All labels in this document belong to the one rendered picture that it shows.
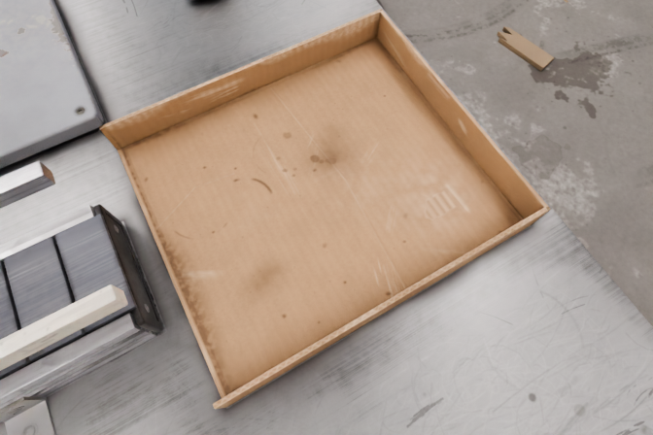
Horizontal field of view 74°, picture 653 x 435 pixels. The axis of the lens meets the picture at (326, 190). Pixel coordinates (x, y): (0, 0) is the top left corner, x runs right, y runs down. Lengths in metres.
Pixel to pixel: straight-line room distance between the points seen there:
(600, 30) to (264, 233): 1.74
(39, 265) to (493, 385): 0.36
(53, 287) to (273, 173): 0.20
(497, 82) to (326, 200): 1.31
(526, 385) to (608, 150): 1.32
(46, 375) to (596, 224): 1.40
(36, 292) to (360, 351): 0.25
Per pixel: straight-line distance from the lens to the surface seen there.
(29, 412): 0.43
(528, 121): 1.60
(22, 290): 0.39
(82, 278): 0.37
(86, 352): 0.36
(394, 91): 0.47
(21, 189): 0.32
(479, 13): 1.86
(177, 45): 0.53
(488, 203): 0.43
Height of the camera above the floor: 1.20
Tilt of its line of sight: 65 degrees down
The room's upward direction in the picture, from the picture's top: 1 degrees clockwise
